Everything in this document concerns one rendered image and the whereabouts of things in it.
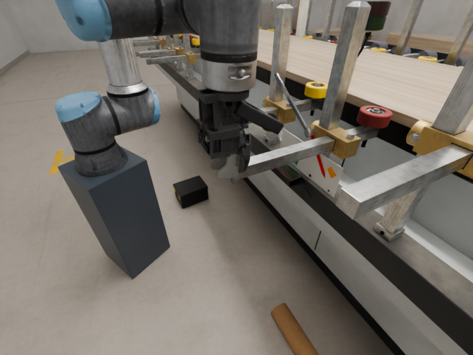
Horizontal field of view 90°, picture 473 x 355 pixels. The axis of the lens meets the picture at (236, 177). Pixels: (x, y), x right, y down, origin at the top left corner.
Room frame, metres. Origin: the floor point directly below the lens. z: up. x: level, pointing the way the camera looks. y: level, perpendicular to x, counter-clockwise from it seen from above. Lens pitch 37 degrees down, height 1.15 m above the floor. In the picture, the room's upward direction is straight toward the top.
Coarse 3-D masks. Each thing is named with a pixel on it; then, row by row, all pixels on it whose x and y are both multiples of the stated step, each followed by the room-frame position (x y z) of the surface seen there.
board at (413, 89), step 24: (264, 48) 1.61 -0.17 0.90; (312, 48) 1.61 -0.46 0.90; (288, 72) 1.06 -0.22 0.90; (312, 72) 1.05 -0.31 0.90; (360, 72) 1.05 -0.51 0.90; (384, 72) 1.05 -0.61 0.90; (408, 72) 1.05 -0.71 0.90; (432, 72) 1.05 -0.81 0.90; (456, 72) 1.05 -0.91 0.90; (360, 96) 0.74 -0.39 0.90; (384, 96) 0.74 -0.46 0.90; (408, 96) 0.74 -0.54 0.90; (432, 96) 0.74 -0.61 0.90; (408, 120) 0.59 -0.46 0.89; (432, 120) 0.56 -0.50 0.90
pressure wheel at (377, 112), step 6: (360, 108) 0.63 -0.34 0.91; (366, 108) 0.63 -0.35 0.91; (372, 108) 0.63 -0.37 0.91; (378, 108) 0.61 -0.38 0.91; (384, 108) 0.63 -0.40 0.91; (360, 114) 0.61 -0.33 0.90; (366, 114) 0.59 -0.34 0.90; (372, 114) 0.59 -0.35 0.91; (378, 114) 0.59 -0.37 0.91; (384, 114) 0.59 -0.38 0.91; (390, 114) 0.59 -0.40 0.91; (360, 120) 0.60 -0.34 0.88; (366, 120) 0.59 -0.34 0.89; (372, 120) 0.58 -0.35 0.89; (378, 120) 0.58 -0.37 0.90; (384, 120) 0.58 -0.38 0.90; (366, 126) 0.59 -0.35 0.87; (372, 126) 0.58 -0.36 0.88; (378, 126) 0.57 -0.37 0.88; (384, 126) 0.58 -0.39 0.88
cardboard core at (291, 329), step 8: (280, 304) 0.49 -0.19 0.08; (272, 312) 0.46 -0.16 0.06; (280, 312) 0.46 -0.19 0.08; (288, 312) 0.46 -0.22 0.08; (280, 320) 0.43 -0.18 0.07; (288, 320) 0.42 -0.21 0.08; (296, 320) 0.43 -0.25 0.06; (280, 328) 0.41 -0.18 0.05; (288, 328) 0.39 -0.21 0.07; (296, 328) 0.39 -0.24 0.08; (288, 336) 0.37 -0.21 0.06; (296, 336) 0.37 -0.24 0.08; (304, 336) 0.37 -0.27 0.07; (296, 344) 0.34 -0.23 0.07; (304, 344) 0.34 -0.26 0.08; (312, 344) 0.34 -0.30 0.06; (296, 352) 0.32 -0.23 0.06; (304, 352) 0.31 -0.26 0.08; (312, 352) 0.31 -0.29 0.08
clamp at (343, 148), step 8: (320, 128) 0.59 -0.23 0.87; (336, 128) 0.58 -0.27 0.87; (320, 136) 0.58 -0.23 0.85; (336, 136) 0.54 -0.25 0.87; (344, 136) 0.54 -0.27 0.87; (336, 144) 0.53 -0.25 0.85; (344, 144) 0.51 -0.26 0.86; (352, 144) 0.51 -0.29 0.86; (336, 152) 0.52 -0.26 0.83; (344, 152) 0.51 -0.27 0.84; (352, 152) 0.52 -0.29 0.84
